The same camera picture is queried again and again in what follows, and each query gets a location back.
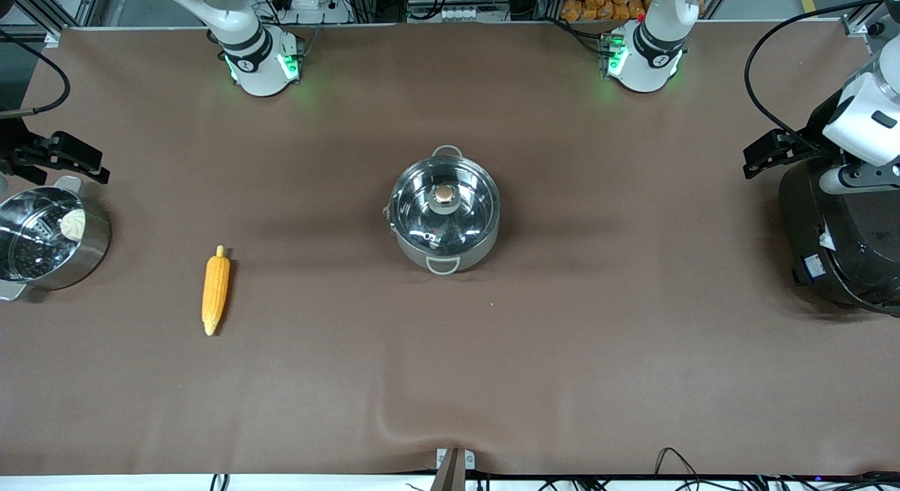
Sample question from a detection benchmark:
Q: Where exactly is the yellow corn cob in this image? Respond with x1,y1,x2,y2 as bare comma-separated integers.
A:
201,245,231,337

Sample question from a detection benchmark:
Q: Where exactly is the glass pot lid with knob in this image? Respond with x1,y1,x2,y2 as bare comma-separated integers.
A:
390,159,501,256

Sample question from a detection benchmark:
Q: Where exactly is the stainless steel steamer pot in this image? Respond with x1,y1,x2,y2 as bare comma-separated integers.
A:
0,176,112,302

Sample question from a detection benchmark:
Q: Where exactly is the white steamed bun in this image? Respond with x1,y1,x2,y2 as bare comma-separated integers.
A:
59,208,86,241

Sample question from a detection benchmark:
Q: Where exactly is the perforated steel steamer basket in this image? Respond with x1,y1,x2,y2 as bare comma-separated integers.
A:
0,206,78,284

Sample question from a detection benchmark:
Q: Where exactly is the black rice cooker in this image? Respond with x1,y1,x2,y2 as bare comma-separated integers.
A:
779,157,900,316

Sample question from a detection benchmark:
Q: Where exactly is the pile of orange buns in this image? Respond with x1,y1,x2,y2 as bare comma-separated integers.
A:
561,0,651,22

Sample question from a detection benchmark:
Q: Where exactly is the brown table mat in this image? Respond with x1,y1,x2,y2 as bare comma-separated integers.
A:
0,21,900,476

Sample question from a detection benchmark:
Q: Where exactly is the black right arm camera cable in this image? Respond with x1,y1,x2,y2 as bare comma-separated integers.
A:
0,29,72,119

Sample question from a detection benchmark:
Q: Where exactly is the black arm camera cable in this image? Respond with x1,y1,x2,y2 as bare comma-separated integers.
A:
744,0,890,144
0,29,72,119

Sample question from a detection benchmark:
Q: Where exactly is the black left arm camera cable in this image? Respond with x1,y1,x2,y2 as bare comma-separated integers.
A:
744,0,890,144

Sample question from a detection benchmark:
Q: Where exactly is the black looped cable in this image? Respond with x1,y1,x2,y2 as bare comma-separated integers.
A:
654,447,704,479

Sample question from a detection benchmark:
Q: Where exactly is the steel pot with handles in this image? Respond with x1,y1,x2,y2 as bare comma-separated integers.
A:
383,145,502,275

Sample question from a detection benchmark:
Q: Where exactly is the metal table clamp bracket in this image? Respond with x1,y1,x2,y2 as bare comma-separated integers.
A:
430,447,477,491

